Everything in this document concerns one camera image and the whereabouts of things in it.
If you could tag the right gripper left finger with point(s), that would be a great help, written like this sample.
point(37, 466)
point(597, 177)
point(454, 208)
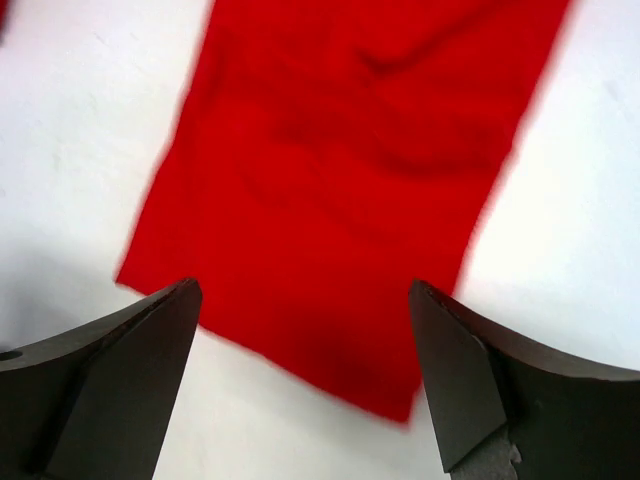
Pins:
point(95, 402)

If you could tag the folded red t shirt stack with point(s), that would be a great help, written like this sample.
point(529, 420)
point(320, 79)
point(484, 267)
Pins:
point(5, 7)

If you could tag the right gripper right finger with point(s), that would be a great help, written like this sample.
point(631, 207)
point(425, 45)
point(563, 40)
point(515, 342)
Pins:
point(504, 406)

